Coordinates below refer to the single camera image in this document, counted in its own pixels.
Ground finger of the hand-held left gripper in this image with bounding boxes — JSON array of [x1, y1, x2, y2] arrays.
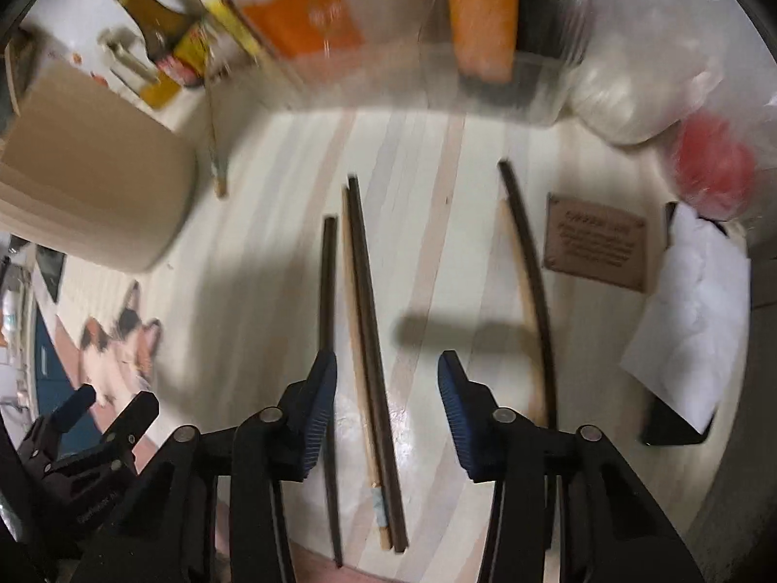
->
[[100, 392, 160, 447], [79, 350, 338, 583]]

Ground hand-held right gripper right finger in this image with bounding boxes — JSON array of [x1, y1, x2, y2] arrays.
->
[[438, 350, 699, 583]]

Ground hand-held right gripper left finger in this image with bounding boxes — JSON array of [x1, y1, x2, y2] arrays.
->
[[79, 350, 338, 583]]

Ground dark wooden chopstick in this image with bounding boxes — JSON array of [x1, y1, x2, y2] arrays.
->
[[320, 214, 344, 568], [347, 175, 409, 553], [496, 159, 559, 429]]

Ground beige round utensil holder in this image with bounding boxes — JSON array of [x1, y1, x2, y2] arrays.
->
[[0, 27, 198, 274]]

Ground blue kitchen cabinets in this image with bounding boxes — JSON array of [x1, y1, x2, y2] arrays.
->
[[33, 309, 104, 450]]

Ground black induction cooktop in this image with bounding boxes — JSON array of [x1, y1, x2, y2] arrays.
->
[[36, 249, 67, 305]]

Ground black smartphone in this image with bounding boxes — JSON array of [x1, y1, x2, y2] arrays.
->
[[640, 200, 729, 447]]

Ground brown card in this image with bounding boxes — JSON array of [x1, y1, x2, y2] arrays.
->
[[542, 192, 648, 293]]

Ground white paper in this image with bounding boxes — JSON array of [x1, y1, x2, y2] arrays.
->
[[619, 202, 750, 435]]

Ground clear oil dispenser bottle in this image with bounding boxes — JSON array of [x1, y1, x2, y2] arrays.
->
[[97, 27, 183, 111]]

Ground clear plastic organizer tray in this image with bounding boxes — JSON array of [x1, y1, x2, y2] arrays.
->
[[267, 0, 572, 128]]

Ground white powder bag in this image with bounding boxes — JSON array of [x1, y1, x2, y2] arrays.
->
[[567, 30, 687, 147]]

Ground red tomato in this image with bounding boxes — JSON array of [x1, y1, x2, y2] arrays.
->
[[671, 112, 757, 213]]

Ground yellow seasoning box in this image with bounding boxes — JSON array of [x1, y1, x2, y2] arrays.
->
[[197, 0, 280, 65]]

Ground white and orange seasoning bag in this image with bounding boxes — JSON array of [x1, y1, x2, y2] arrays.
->
[[236, 0, 365, 62]]

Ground brown glass bottle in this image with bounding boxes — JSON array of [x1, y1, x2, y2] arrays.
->
[[103, 0, 210, 89]]

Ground orange label soy sauce bottle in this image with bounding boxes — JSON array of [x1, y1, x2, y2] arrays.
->
[[440, 0, 523, 83]]

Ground clear plastic bag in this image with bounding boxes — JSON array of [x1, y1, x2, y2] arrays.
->
[[546, 0, 760, 220]]

